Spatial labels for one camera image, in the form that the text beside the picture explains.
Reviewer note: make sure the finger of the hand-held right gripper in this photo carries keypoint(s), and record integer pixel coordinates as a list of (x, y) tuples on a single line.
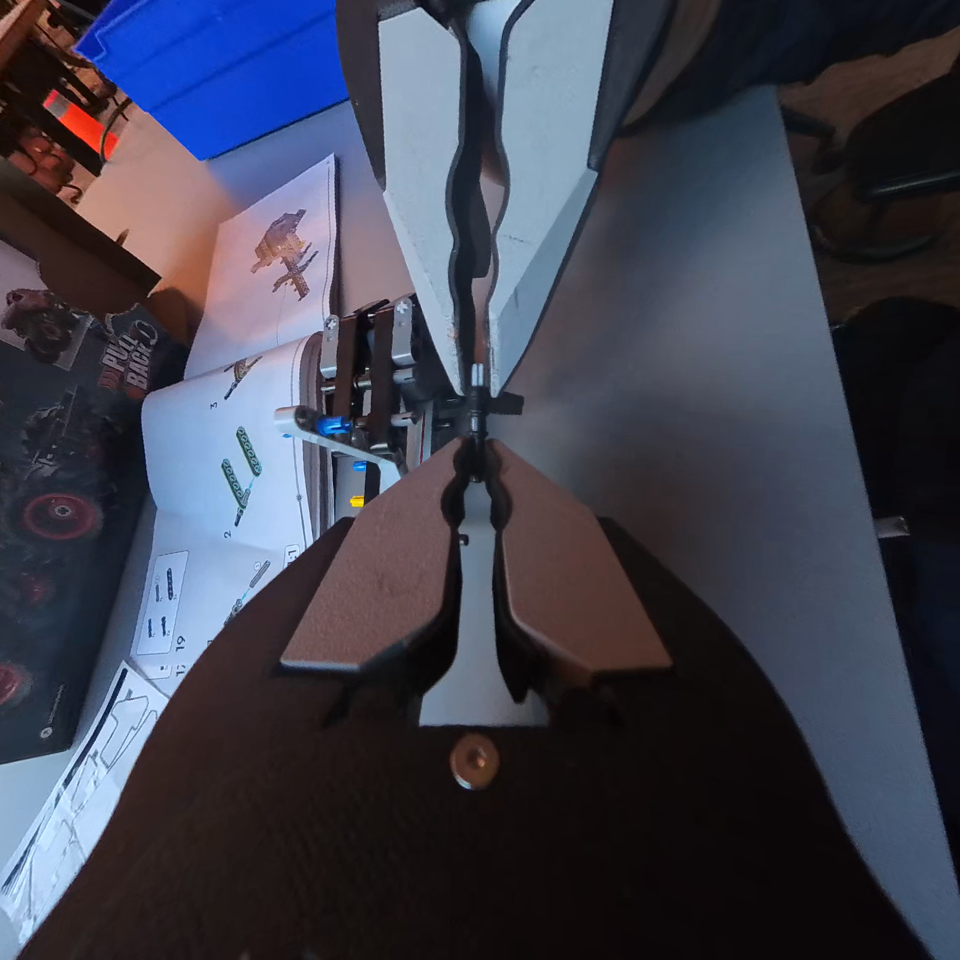
[(420, 150), (555, 112)]

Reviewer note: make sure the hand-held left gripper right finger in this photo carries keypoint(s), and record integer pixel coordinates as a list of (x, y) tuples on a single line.
[(577, 600)]

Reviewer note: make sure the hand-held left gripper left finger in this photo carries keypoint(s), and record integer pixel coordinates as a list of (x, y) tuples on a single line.
[(375, 592)]

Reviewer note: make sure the black lego pin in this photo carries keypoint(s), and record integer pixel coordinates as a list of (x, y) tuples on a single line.
[(475, 450)]

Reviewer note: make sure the lego vehicle chassis assembly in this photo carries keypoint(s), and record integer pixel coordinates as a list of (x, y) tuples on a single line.
[(349, 367)]

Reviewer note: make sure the grey lego axle connector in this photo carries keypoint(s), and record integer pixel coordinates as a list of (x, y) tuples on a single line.
[(477, 375)]

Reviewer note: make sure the person's right forearm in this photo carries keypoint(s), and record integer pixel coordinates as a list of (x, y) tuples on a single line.
[(825, 37)]

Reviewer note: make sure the lego instruction booklet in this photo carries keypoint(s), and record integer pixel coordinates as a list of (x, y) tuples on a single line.
[(262, 240)]

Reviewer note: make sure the dark lego truck box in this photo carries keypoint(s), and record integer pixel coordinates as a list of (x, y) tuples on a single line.
[(60, 450)]

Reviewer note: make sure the lego sticker sheet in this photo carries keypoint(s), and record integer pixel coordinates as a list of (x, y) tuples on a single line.
[(82, 787)]

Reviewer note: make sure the large blue plastic bin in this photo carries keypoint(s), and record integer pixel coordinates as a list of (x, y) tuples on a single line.
[(225, 75)]

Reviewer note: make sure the cluttered background workbench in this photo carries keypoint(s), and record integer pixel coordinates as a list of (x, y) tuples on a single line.
[(45, 90)]

